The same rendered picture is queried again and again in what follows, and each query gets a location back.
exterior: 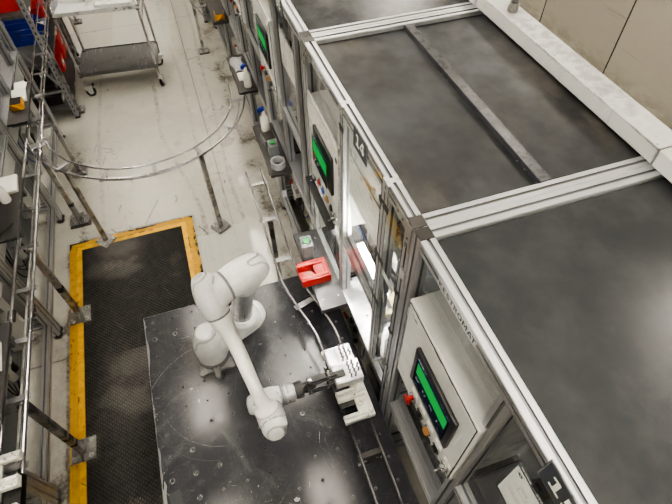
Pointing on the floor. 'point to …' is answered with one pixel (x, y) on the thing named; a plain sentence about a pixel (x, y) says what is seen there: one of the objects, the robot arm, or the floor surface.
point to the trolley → (133, 53)
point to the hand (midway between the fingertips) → (337, 376)
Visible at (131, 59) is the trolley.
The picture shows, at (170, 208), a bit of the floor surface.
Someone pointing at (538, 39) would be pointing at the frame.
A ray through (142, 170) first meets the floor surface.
